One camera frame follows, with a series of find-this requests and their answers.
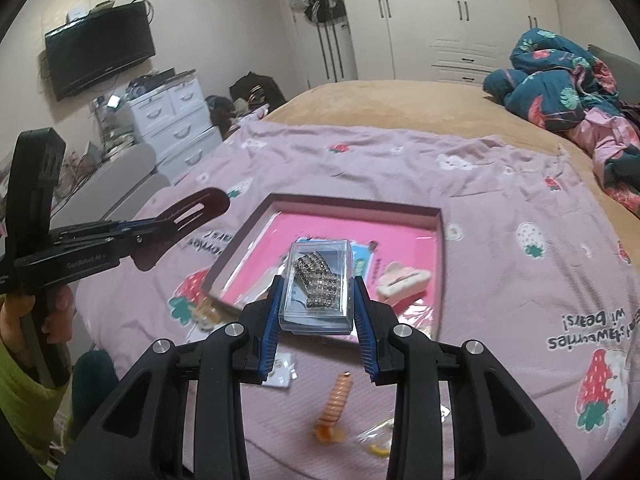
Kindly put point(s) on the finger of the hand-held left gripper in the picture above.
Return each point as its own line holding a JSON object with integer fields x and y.
{"x": 150, "y": 247}
{"x": 90, "y": 230}

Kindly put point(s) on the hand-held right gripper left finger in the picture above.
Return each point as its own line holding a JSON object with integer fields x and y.
{"x": 272, "y": 320}

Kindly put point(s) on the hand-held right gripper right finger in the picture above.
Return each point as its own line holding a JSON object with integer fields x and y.
{"x": 365, "y": 330}

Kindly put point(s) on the clear box with rhinestone jewelry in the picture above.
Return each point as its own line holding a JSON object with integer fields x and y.
{"x": 315, "y": 280}

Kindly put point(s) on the cream claw hair clip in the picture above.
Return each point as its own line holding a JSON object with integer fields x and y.
{"x": 400, "y": 282}

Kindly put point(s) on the dark red hair clip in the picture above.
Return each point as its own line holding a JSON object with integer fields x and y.
{"x": 200, "y": 205}

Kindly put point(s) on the brown cardboard box tray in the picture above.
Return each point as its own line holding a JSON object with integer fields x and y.
{"x": 350, "y": 206}

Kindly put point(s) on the person's left forearm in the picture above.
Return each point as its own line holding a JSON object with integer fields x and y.
{"x": 20, "y": 390}

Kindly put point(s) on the person's left hand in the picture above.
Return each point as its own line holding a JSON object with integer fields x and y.
{"x": 15, "y": 317}

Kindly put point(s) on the small clear earring packet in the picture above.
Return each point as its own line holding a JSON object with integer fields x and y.
{"x": 282, "y": 372}

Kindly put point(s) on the grey padded bench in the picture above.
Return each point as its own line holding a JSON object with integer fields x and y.
{"x": 115, "y": 180}

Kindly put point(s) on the pearl hair accessory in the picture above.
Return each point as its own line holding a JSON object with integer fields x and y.
{"x": 207, "y": 312}

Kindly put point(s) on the white drawer cabinet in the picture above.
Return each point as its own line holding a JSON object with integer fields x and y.
{"x": 175, "y": 125}

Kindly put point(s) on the small lit device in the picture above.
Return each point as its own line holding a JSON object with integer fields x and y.
{"x": 113, "y": 102}

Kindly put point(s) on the pink strawberry print blanket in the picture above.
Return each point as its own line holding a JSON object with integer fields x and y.
{"x": 500, "y": 270}

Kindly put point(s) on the dark clothes pile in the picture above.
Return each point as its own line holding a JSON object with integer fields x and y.
{"x": 222, "y": 112}

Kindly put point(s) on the black bag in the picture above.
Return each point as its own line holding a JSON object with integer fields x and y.
{"x": 255, "y": 87}

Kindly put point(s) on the white router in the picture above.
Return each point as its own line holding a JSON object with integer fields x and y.
{"x": 77, "y": 13}

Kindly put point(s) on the white door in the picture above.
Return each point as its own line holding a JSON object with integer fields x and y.
{"x": 310, "y": 60}

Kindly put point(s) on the teal floral quilt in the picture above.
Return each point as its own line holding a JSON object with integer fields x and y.
{"x": 545, "y": 95}

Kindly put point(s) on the hanging bags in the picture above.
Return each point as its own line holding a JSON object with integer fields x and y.
{"x": 325, "y": 5}

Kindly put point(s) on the white wardrobe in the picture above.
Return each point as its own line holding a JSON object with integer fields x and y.
{"x": 425, "y": 25}

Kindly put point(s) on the grey padded headboard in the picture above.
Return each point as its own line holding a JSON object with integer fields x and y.
{"x": 617, "y": 62}

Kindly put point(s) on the black wall television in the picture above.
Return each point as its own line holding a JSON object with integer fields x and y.
{"x": 100, "y": 50}

